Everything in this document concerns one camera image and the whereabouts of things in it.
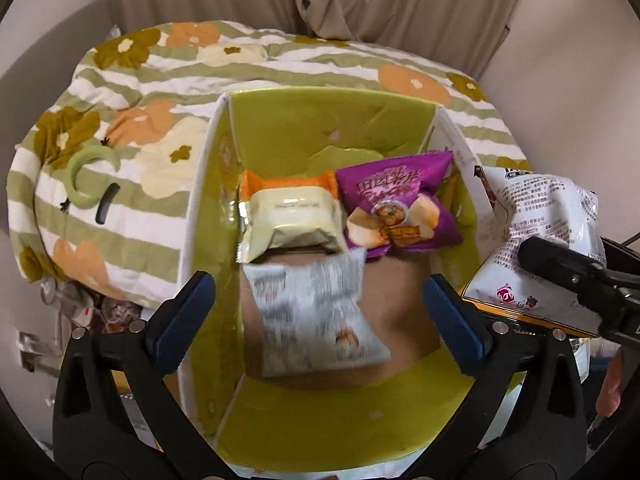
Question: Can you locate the green cardboard box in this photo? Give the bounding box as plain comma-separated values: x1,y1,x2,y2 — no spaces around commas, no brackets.
179,87,497,476

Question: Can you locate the white blue snack pack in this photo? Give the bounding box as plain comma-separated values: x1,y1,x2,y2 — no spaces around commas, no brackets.
243,248,390,377

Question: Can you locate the white red snack bag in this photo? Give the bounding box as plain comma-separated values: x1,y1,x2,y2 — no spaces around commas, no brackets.
463,167,605,336

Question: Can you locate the orange cream snack pack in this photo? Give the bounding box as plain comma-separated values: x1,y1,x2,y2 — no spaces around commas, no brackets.
236,170,347,263

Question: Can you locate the floral striped quilt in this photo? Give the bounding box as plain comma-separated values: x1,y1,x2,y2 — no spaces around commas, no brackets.
6,21,527,307

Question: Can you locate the person right hand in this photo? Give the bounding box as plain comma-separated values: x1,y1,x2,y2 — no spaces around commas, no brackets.
596,348,624,417

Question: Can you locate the purple chip bag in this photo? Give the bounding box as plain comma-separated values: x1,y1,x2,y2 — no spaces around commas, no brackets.
335,151,462,258

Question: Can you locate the grey headboard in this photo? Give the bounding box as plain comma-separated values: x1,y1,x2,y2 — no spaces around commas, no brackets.
0,0,114,156

